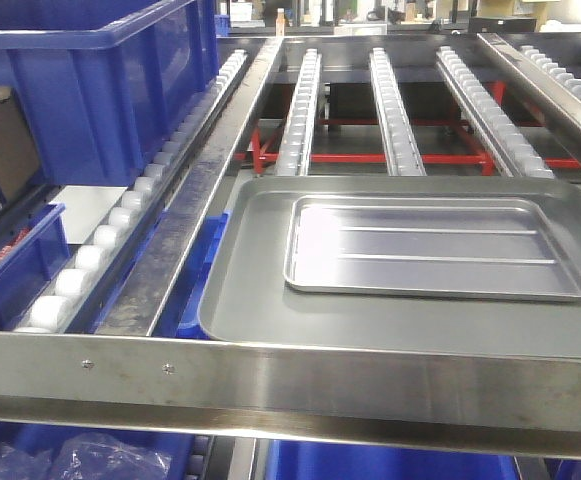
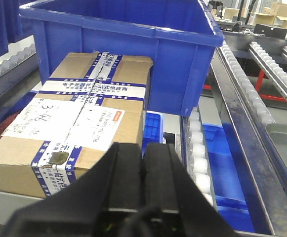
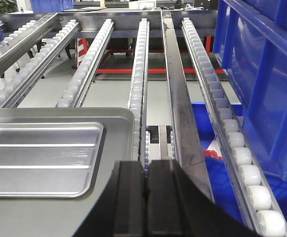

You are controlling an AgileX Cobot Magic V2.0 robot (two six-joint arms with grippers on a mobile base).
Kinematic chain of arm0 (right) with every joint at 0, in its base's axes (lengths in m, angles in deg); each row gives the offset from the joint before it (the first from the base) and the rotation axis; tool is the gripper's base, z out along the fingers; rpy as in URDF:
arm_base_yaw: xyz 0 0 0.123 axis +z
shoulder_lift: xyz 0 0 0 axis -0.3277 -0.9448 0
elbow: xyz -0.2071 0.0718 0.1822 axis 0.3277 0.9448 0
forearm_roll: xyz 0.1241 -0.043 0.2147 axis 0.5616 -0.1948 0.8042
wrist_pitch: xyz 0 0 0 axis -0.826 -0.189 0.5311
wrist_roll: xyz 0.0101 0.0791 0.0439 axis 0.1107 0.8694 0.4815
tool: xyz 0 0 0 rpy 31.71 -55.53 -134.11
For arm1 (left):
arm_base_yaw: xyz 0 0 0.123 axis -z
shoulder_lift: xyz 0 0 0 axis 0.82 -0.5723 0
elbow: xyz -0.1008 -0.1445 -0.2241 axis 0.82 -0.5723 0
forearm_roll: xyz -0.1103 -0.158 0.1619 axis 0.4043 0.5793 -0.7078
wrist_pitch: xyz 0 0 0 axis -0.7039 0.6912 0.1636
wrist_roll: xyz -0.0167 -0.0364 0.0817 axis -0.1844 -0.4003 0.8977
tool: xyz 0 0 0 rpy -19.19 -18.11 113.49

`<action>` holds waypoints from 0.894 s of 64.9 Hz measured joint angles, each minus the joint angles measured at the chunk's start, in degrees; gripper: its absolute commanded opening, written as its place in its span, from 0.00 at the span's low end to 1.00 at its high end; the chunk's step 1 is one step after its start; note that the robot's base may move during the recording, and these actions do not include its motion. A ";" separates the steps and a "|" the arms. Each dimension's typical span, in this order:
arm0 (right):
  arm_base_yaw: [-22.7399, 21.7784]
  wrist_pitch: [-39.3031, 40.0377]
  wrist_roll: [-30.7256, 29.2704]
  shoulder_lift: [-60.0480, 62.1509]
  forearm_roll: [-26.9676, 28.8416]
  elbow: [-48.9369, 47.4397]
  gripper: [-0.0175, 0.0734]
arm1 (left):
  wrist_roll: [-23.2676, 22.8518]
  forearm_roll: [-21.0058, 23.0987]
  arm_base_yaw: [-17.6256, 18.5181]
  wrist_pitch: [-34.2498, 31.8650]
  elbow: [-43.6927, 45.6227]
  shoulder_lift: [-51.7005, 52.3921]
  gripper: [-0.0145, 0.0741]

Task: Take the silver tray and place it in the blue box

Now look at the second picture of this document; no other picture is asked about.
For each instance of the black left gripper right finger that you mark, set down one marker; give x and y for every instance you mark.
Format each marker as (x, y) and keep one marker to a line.
(181, 210)

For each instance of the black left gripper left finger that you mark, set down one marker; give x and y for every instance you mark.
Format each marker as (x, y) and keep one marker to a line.
(98, 204)

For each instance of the taped cardboard box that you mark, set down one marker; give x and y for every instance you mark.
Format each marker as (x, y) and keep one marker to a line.
(90, 101)

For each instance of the blue bin lower shelf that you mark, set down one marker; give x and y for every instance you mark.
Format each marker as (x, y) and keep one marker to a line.
(230, 200)

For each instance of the small blue bin lower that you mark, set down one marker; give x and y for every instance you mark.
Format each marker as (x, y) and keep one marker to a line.
(153, 129)

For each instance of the large blue plastic bin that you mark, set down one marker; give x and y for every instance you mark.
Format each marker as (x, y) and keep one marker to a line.
(180, 36)

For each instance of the far left blue bin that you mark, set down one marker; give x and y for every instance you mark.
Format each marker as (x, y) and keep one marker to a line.
(11, 28)

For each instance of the white roller conveyor rail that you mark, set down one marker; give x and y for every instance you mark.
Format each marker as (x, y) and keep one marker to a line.
(198, 163)

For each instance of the red rack frame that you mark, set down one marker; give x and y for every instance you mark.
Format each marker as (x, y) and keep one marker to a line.
(267, 91)

